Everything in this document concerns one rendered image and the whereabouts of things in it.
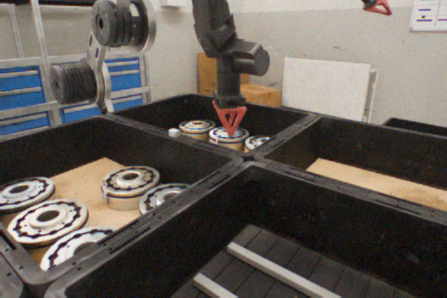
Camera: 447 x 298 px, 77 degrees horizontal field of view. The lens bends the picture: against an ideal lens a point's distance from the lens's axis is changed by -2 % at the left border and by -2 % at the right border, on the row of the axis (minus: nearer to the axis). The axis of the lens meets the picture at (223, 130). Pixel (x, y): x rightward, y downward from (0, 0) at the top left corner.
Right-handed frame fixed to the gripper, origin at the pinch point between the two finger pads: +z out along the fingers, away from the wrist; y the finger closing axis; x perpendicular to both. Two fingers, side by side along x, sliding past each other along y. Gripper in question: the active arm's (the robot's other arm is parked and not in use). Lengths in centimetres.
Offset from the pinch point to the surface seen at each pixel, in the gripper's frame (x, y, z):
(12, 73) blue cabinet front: 117, 143, 2
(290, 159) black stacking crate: -7.0, -22.7, -1.3
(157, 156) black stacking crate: 17.3, -16.6, -1.4
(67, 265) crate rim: 23, -48, -6
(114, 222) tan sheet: 24.0, -28.4, 3.8
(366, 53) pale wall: -190, 209, 3
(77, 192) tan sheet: 32.4, -18.2, 3.8
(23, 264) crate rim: 27, -47, -6
